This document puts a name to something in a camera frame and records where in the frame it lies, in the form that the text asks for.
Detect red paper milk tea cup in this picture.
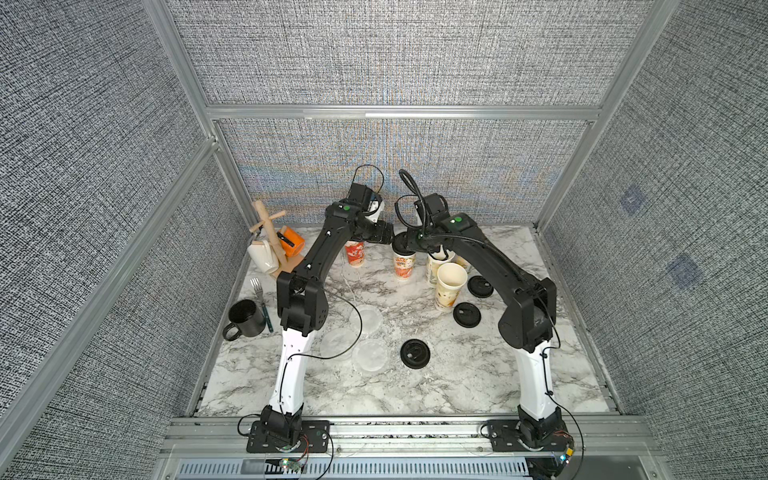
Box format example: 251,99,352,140
345,241,365,268

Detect red white paper cup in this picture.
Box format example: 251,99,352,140
393,253,415,280

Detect black cup lid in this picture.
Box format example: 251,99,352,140
392,231,415,257
400,339,431,370
467,275,494,298
452,302,482,328

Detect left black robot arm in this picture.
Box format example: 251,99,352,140
260,194,393,443

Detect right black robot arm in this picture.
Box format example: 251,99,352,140
393,213,563,449

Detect cream paper cup back middle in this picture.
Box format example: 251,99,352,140
426,251,455,285

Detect cream paper cup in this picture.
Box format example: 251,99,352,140
426,251,455,285
454,255,472,272
434,263,468,311

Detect cream paper cup back right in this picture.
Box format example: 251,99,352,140
454,255,472,272

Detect cream paper cup front right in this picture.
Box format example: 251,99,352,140
434,263,468,311

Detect black cup lid back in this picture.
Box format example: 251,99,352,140
467,275,494,298

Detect orange mug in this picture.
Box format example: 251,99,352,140
277,226,305,258

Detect wooden mug tree stand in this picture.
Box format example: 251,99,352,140
249,200,304,277

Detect white mug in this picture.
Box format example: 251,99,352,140
247,239,280,274

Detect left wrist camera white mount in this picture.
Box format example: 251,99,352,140
346,182,384,223

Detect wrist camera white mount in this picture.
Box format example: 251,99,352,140
346,182,384,223
414,193,450,229

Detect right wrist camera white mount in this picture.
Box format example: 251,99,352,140
414,193,450,229

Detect silver fork green handle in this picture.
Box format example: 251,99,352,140
250,277,274,333

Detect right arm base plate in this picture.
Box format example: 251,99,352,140
481,409,575,455

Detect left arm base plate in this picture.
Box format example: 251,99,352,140
245,411,331,454

